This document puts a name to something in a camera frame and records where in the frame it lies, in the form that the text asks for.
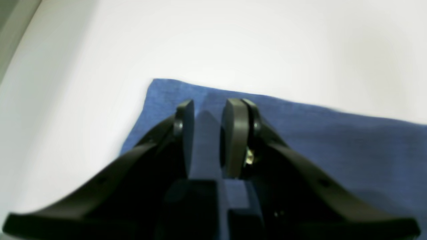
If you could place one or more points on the blue t-shirt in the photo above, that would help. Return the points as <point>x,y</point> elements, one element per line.
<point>381,160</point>

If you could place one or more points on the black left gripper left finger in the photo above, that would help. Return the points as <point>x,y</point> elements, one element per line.
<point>120,202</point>

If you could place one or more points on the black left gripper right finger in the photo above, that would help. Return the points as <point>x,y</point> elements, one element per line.
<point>298,200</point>

